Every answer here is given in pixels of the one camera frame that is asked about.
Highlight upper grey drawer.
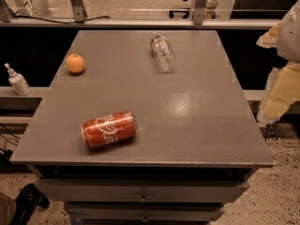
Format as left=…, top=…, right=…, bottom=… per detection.
left=35, top=179, right=248, bottom=203

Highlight red coke can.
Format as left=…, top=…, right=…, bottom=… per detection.
left=81, top=111, right=137, bottom=149

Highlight grey drawer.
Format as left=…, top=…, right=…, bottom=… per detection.
left=65, top=202, right=224, bottom=222
left=35, top=179, right=248, bottom=203

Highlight clear plastic water bottle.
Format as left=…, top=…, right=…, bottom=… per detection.
left=150, top=32, right=175, bottom=73

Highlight orange fruit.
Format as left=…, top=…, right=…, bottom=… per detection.
left=66, top=53, right=84, bottom=73

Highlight black cable on shelf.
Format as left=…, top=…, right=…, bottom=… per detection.
left=12, top=14, right=111, bottom=24

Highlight metal frame bracket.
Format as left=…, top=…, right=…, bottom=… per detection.
left=192, top=0, right=207, bottom=25
left=70, top=0, right=87, bottom=23

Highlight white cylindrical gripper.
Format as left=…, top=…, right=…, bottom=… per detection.
left=256, top=0, right=300, bottom=125

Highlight black shoe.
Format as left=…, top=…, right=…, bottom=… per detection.
left=8, top=183, right=50, bottom=225

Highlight metal frame bracket left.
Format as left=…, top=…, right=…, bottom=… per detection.
left=70, top=0, right=87, bottom=23

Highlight lower grey drawer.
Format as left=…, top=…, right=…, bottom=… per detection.
left=65, top=202, right=224, bottom=222

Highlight black floor cables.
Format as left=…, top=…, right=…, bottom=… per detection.
left=0, top=122, right=22, bottom=167

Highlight white pump dispenser bottle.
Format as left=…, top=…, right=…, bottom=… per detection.
left=5, top=63, right=31, bottom=96

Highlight metal frame bracket right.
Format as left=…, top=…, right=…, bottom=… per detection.
left=192, top=0, right=207, bottom=25

